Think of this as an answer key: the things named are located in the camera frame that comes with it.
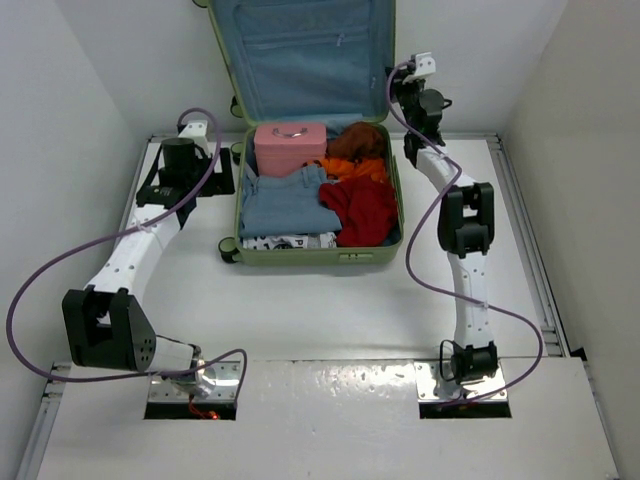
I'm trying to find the orange black patterned blanket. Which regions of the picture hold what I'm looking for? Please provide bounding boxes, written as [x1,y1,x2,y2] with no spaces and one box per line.
[309,157,389,183]

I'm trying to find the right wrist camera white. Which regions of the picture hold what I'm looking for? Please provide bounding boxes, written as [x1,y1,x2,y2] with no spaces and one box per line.
[407,52,437,80]

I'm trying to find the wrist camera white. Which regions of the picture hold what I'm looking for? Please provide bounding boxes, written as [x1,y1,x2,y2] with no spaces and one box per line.
[407,52,437,80]
[179,120,208,144]

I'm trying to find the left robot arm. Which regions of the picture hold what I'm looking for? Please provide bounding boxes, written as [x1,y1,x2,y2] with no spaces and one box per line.
[62,135,221,390]

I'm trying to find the brown towel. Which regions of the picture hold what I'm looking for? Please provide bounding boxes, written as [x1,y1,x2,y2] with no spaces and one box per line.
[327,122,386,161]

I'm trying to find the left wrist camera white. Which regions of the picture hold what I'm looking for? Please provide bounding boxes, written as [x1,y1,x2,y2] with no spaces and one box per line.
[179,120,208,144]

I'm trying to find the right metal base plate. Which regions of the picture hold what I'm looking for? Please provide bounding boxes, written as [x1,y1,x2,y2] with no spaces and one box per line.
[414,360,508,405]

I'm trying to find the light blue jeans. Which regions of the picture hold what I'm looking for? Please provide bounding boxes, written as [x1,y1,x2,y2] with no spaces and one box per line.
[238,164,342,238]

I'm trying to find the red shirt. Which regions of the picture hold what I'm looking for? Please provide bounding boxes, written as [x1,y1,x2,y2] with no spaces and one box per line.
[318,177,398,248]

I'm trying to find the metal base plate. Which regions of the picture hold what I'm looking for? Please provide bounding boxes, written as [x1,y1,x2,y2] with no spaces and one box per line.
[147,361,242,405]
[414,360,508,405]

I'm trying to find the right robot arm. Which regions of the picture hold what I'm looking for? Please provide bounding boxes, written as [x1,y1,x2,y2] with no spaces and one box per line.
[388,70,498,385]

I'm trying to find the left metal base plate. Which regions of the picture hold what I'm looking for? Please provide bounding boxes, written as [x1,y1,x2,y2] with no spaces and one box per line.
[147,361,242,405]

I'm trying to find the light green suitcase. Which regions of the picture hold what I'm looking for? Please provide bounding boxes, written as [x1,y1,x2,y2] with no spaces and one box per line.
[198,1,404,266]

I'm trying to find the newspaper print white cloth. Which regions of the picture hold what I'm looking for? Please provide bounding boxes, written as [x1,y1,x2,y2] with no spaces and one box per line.
[242,232,337,251]

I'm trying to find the pink cosmetic case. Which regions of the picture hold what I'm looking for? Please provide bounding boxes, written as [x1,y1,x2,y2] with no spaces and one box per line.
[254,122,327,177]

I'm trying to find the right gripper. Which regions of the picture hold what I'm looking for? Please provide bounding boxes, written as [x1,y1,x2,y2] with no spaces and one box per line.
[387,67,424,134]

